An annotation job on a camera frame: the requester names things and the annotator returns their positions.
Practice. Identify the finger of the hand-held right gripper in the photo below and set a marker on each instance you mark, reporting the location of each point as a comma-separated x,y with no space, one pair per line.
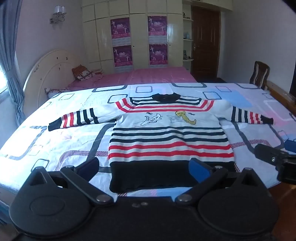
268,154
290,145

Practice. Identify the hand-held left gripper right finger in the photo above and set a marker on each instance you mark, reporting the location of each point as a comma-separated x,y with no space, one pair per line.
198,169

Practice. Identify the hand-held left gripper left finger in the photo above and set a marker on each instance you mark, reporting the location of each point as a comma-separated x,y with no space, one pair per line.
89,167

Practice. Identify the striped cartoon sweater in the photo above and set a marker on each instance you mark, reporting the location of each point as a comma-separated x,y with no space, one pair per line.
166,141

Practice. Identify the patterned white bed sheet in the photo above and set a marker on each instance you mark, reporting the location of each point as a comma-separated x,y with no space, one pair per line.
69,139

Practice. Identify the dark wooden chair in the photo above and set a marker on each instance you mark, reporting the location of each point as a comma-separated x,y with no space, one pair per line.
259,74

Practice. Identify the small white patterned pillow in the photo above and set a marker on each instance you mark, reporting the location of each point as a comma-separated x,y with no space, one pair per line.
54,91

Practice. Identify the pink patterned pillow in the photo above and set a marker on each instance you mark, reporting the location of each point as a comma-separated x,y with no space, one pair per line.
97,73

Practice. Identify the orange patterned pillow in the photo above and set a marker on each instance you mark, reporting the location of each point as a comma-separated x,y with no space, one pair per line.
81,72

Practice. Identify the cream arched headboard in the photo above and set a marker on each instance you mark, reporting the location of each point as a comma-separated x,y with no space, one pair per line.
46,74

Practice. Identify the blue curtain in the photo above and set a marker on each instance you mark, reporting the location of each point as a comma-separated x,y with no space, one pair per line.
11,69

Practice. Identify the dark wooden door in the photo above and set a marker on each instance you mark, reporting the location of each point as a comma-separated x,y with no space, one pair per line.
204,44

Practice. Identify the cream corner shelf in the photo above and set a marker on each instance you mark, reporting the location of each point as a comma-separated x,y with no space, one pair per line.
187,39

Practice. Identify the blue bottle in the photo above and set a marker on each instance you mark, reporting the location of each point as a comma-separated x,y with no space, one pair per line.
188,34

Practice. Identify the cream wardrobe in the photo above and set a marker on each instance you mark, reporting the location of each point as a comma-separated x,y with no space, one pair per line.
138,32

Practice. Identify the wooden bed frame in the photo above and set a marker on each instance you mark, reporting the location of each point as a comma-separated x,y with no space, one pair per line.
281,95

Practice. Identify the purple wall poster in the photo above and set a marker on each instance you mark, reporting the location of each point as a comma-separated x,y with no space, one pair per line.
158,53
157,27
120,30
122,55

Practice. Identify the wall lamp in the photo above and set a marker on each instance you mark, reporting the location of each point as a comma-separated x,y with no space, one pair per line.
59,14

